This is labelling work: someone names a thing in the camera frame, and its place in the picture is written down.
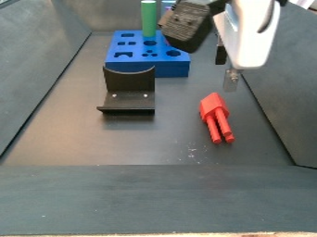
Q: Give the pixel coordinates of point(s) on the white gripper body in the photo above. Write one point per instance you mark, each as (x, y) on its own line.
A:
(246, 26)

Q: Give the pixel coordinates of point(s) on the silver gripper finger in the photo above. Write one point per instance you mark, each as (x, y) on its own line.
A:
(231, 79)

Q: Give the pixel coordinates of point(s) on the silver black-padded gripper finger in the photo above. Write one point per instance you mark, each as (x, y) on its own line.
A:
(219, 52)

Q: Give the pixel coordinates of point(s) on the black curved fixture cradle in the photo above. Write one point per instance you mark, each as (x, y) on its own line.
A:
(130, 92)

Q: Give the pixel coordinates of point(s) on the blue block with shaped holes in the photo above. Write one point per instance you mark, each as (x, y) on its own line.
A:
(134, 53)

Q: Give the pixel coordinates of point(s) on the green cylinder peg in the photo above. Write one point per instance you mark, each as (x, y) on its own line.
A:
(148, 18)

